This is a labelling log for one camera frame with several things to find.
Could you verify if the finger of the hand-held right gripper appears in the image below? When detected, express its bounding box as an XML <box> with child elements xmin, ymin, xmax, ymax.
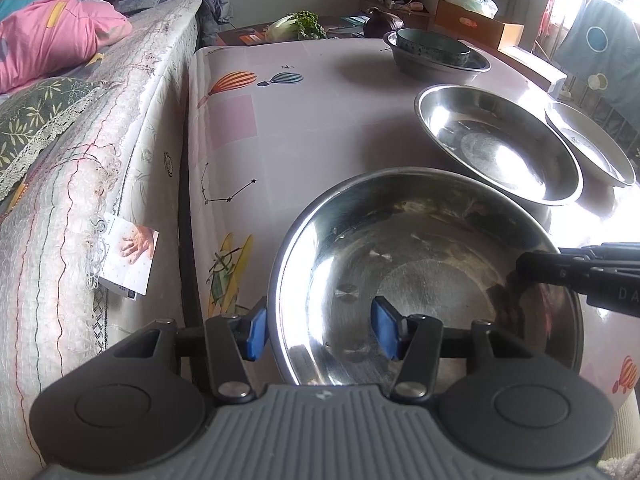
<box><xmin>516</xmin><ymin>251</ymin><xmax>640</xmax><ymax>292</ymax></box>
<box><xmin>557</xmin><ymin>243</ymin><xmax>640</xmax><ymax>262</ymax></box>

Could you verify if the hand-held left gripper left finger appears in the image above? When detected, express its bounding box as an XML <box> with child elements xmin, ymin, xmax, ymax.
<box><xmin>112</xmin><ymin>297</ymin><xmax>269</xmax><ymax>406</ymax></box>

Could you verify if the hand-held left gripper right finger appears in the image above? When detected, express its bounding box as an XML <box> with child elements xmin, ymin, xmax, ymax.
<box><xmin>371</xmin><ymin>296</ymin><xmax>531</xmax><ymax>405</ymax></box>

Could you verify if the large steel basin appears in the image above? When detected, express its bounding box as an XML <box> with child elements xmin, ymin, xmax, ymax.
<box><xmin>267</xmin><ymin>167</ymin><xmax>586</xmax><ymax>387</ymax></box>

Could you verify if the white ceramic plate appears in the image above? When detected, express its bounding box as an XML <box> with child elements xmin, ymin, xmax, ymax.
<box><xmin>544</xmin><ymin>101</ymin><xmax>637</xmax><ymax>188</ymax></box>

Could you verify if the medium steel basin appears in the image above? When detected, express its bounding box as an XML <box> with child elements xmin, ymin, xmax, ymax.
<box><xmin>414</xmin><ymin>84</ymin><xmax>584</xmax><ymax>206</ymax></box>

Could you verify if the dark ceramic bowl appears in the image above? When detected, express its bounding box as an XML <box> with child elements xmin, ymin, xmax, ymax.
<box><xmin>396</xmin><ymin>28</ymin><xmax>472</xmax><ymax>66</ymax></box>

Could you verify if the white paper tag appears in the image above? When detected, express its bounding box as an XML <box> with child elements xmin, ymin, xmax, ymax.
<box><xmin>97</xmin><ymin>212</ymin><xmax>161</xmax><ymax>301</ymax></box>

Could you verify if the blue towel with circles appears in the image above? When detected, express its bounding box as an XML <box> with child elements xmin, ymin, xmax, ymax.
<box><xmin>555</xmin><ymin>0</ymin><xmax>640</xmax><ymax>133</ymax></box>

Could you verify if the low wooden cabinet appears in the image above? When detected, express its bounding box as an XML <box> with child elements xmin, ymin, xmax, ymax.
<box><xmin>480</xmin><ymin>45</ymin><xmax>568</xmax><ymax>93</ymax></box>

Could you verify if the pink balloon print tablecloth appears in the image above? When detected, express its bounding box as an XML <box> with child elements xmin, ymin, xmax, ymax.
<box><xmin>182</xmin><ymin>37</ymin><xmax>640</xmax><ymax>411</ymax></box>

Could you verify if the white quilted mattress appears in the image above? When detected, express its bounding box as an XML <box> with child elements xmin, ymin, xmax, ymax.
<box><xmin>0</xmin><ymin>0</ymin><xmax>203</xmax><ymax>471</ymax></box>

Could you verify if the orange cardboard box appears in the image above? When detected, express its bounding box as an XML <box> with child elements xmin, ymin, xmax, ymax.
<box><xmin>434</xmin><ymin>0</ymin><xmax>525</xmax><ymax>51</ymax></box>

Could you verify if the white plastic bag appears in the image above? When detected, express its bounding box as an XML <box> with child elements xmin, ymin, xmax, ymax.
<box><xmin>441</xmin><ymin>0</ymin><xmax>498</xmax><ymax>18</ymax></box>

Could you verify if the purple cabbage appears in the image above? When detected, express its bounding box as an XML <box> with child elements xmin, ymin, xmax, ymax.
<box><xmin>363</xmin><ymin>6</ymin><xmax>405</xmax><ymax>38</ymax></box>

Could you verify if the napa cabbage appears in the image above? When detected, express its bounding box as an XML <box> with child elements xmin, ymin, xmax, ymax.
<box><xmin>264</xmin><ymin>11</ymin><xmax>328</xmax><ymax>43</ymax></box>

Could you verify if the green floral pillow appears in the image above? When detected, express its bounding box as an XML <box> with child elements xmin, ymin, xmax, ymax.
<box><xmin>0</xmin><ymin>77</ymin><xmax>103</xmax><ymax>201</ymax></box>

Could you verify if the open brown cardboard box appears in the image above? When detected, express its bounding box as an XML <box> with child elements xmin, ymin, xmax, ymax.
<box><xmin>345</xmin><ymin>0</ymin><xmax>433</xmax><ymax>31</ymax></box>

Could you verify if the pink quilt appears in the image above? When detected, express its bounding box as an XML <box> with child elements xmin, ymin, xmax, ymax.
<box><xmin>0</xmin><ymin>0</ymin><xmax>133</xmax><ymax>95</ymax></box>

